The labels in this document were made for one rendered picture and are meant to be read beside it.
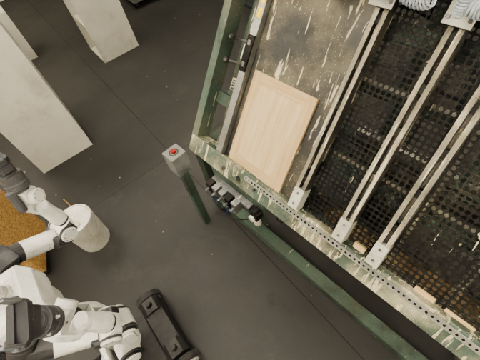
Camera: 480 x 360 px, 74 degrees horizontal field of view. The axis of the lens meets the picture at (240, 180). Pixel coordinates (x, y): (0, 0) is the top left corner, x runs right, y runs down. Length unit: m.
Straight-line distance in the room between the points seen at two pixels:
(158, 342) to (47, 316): 1.44
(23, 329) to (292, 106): 1.43
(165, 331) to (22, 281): 1.18
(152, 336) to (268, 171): 1.39
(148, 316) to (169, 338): 0.22
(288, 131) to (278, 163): 0.19
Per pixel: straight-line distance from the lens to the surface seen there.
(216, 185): 2.10
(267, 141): 1.85
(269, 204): 1.87
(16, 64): 3.53
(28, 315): 1.03
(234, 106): 1.97
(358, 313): 2.35
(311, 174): 1.65
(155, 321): 2.48
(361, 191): 1.56
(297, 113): 1.73
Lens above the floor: 2.43
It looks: 53 degrees down
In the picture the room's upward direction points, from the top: 14 degrees counter-clockwise
